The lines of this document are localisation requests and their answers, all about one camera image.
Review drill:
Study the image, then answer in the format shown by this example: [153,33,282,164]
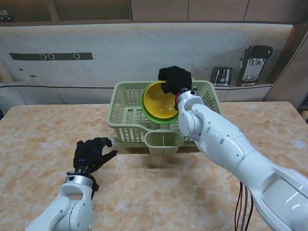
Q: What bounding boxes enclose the dark item on shelf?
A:
[0,9,15,23]

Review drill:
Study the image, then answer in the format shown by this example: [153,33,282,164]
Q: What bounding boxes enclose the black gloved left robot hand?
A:
[73,137,119,174]

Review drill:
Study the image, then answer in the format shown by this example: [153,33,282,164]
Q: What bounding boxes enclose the pale green plastic dish rack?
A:
[107,80,225,145]

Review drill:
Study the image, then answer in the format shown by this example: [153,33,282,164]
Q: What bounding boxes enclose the wooden wall cabinets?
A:
[0,0,308,24]

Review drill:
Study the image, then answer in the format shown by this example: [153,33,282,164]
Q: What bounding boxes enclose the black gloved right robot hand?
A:
[158,66,193,96]

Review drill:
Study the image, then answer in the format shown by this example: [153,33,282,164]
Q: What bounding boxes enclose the black toaster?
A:
[209,66,233,87]

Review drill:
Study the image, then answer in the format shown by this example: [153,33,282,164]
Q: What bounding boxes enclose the black silver coffee machine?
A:
[235,44,274,87]

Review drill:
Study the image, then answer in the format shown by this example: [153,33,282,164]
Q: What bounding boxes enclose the thin black counter cable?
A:
[0,81,114,90]

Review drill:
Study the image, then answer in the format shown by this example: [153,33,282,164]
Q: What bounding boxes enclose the white low counter cabinet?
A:
[0,81,274,105]

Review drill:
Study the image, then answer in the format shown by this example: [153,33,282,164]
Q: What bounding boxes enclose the red black right arm cables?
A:
[234,180,254,231]

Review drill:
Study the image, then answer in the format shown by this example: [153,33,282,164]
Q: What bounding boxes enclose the black wall rail strip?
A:
[9,52,94,61]

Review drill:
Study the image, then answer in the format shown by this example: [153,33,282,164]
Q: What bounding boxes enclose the pale green cutlery holder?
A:
[144,131,185,154]

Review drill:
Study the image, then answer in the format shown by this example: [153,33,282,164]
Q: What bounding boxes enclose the yellow plastic bowl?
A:
[143,82,179,120]

